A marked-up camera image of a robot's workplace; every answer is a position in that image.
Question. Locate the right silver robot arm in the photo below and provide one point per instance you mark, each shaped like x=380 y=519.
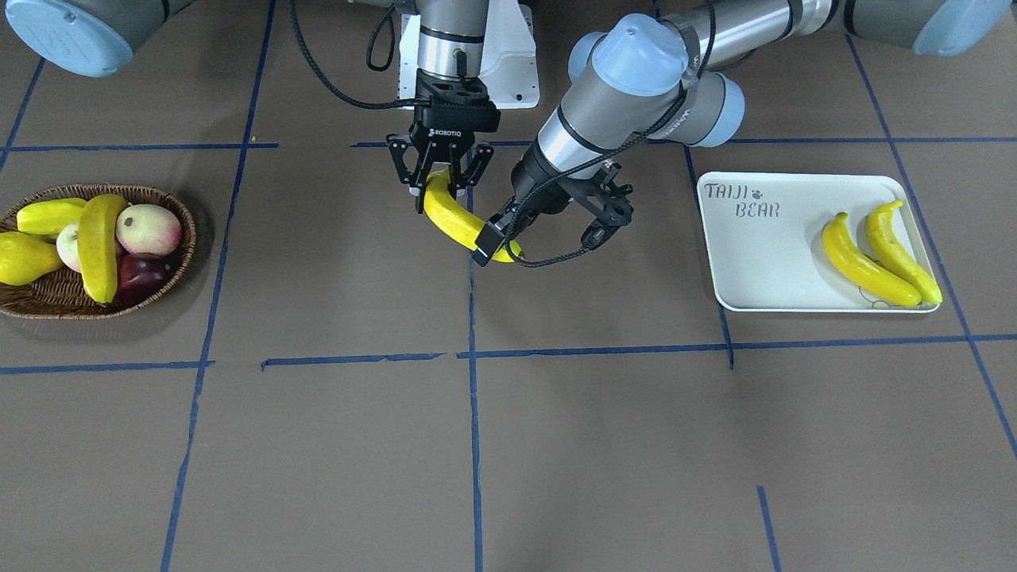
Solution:
x=98 y=38

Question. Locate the yellow pear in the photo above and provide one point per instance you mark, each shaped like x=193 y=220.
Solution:
x=24 y=258

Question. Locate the woven wicker basket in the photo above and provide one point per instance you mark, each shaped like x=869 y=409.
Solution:
x=59 y=295

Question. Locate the yellow banana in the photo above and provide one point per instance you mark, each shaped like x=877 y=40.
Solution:
x=97 y=246
x=893 y=256
x=441 y=207
x=847 y=258

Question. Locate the white rectangular bear tray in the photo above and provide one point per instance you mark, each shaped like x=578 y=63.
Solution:
x=764 y=240

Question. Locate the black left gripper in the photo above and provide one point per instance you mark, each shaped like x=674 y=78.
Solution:
x=534 y=191

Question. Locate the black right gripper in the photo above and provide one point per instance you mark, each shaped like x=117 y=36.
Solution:
x=454 y=131

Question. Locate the dark red apple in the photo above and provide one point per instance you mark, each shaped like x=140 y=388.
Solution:
x=139 y=276

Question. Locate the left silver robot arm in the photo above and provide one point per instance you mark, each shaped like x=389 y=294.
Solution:
x=662 y=79

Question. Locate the yellow starfruit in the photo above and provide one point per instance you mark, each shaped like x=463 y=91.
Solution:
x=50 y=216

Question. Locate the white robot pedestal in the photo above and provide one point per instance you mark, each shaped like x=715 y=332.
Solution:
x=508 y=65

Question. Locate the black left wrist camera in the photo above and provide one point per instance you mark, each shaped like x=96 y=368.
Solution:
x=490 y=246

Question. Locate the pink white peach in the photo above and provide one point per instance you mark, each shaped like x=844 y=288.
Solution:
x=148 y=229

